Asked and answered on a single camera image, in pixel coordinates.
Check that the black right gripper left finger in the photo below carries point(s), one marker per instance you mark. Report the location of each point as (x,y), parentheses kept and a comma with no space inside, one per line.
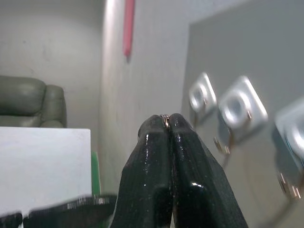
(149,171)

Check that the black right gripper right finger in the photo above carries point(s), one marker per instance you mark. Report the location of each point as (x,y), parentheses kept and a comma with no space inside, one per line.
(194,180)

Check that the green plastic object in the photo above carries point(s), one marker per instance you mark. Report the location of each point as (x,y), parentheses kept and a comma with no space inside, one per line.
(96,173)

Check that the white plastic table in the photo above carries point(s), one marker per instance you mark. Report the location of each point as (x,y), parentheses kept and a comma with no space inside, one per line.
(42,164)

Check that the grey-green leather armchair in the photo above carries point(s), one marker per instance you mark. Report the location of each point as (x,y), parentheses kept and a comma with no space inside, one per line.
(28,102)

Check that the white square wall hook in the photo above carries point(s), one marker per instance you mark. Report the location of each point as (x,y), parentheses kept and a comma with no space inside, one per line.
(202,93)
(293,140)
(242,108)

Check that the grey wall board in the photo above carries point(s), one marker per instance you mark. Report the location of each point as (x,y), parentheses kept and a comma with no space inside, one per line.
(237,47)

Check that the red wall strip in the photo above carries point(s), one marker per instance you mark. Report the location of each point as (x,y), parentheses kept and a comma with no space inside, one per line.
(129,26)

